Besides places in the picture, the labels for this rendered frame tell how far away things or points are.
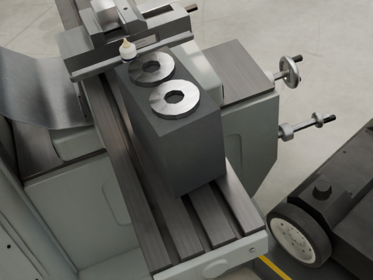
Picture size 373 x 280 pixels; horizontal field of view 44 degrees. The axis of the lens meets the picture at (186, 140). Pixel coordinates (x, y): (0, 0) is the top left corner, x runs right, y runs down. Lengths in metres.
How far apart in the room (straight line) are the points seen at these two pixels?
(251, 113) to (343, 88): 1.16
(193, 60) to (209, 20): 1.63
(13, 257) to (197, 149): 0.80
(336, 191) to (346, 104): 1.15
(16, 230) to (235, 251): 0.73
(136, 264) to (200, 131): 0.97
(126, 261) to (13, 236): 0.48
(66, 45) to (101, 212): 0.55
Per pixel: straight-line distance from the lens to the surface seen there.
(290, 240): 1.41
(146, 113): 0.81
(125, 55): 1.14
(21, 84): 1.29
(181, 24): 1.25
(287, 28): 2.89
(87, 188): 1.40
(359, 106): 2.42
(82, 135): 1.25
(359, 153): 1.44
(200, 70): 1.34
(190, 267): 0.85
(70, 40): 1.26
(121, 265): 1.72
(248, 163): 1.58
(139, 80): 0.86
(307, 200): 1.29
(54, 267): 1.58
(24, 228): 1.40
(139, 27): 1.20
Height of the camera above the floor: 1.68
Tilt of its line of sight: 48 degrees down
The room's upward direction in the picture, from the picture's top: 11 degrees counter-clockwise
